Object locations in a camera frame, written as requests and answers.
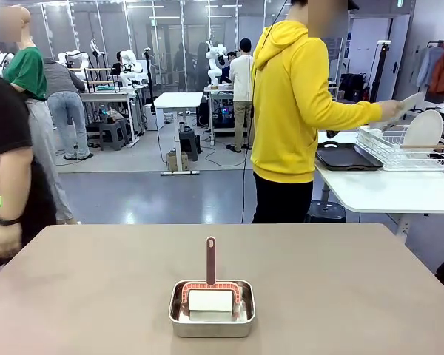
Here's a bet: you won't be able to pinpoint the dark brown serving tray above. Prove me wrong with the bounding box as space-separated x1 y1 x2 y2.
314 141 385 172

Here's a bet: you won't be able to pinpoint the black shirt person forearm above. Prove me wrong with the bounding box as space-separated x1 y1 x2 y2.
0 146 34 223

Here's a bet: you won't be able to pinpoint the yellow sleeved right forearm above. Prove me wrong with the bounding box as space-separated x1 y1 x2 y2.
331 100 385 131

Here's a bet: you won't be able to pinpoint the black shirt person hand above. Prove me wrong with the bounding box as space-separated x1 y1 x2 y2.
0 221 24 269

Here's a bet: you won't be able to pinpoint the yellow hoodie person right hand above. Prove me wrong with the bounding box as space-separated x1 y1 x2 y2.
379 99 404 124

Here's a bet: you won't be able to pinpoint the person in black t-shirt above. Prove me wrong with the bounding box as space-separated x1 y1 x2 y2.
0 66 57 277

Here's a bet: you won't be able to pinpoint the person in grey hoodie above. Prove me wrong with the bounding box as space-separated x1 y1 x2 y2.
43 57 93 160

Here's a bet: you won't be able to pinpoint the grey plastic stool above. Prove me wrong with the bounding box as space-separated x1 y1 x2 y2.
98 120 132 151

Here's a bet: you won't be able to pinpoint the white lab desk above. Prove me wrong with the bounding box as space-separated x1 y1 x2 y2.
80 91 141 146

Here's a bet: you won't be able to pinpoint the cardboard box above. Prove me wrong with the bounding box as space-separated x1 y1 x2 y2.
165 150 189 172

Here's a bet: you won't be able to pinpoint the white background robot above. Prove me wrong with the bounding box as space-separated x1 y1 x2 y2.
117 50 146 89
206 40 229 88

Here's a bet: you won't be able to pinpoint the black plastic stool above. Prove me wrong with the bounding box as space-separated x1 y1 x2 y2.
178 129 201 162

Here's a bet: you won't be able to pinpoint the white standing desk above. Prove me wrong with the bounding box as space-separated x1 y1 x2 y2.
153 91 205 176

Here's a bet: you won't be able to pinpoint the pink lint roller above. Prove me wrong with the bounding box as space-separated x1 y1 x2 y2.
180 235 243 312

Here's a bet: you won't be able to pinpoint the rectangular steel tray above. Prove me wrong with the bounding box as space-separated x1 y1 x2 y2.
168 279 257 339

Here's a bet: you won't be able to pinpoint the person in white sweater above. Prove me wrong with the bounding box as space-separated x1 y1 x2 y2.
228 38 255 153

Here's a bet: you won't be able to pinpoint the person in yellow hoodie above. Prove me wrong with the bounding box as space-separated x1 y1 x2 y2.
249 0 404 225

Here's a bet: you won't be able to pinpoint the black round stool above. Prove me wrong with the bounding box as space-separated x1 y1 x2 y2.
305 200 347 224

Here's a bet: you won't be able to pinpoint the black bags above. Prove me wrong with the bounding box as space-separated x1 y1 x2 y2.
340 72 367 103

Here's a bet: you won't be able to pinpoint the white side table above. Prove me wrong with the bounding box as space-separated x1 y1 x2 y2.
313 129 444 245

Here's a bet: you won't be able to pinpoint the black stand with white head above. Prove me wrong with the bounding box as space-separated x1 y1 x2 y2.
369 39 392 104

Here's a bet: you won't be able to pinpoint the white door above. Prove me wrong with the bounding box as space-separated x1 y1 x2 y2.
372 14 411 109

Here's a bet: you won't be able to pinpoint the light blue hanging shirt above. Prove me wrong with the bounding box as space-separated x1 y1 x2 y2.
416 46 443 88

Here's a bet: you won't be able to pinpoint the black camera tripod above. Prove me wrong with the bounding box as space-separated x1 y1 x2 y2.
143 47 157 114

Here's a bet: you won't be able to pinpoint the white wire dish rack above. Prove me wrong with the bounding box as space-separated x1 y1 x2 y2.
356 124 444 172

